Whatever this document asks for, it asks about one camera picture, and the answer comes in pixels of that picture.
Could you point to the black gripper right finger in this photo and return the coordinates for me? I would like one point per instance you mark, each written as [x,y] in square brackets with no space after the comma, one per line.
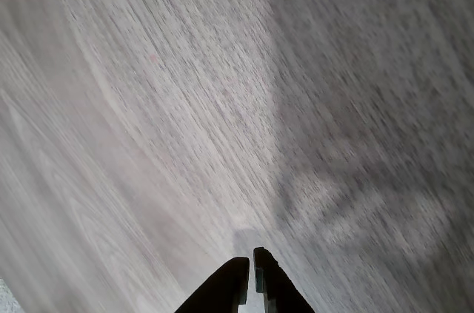
[276,287]

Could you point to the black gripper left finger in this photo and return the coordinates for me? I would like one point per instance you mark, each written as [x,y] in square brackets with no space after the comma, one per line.
[222,287]

